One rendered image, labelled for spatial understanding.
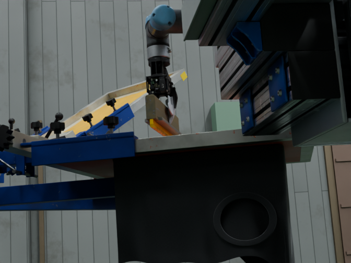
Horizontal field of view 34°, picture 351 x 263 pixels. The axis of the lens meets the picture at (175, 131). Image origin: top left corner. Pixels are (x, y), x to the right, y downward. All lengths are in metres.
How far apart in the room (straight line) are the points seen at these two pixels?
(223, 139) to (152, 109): 0.27
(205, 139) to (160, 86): 0.35
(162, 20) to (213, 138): 0.44
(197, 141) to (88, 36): 4.29
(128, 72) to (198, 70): 0.69
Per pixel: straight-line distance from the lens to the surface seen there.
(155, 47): 1.86
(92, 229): 5.39
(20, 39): 5.59
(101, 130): 2.41
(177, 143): 1.54
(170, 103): 1.84
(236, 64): 1.21
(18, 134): 1.68
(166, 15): 1.78
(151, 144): 1.55
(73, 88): 5.59
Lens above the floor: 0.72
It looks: 10 degrees up
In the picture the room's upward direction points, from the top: 4 degrees counter-clockwise
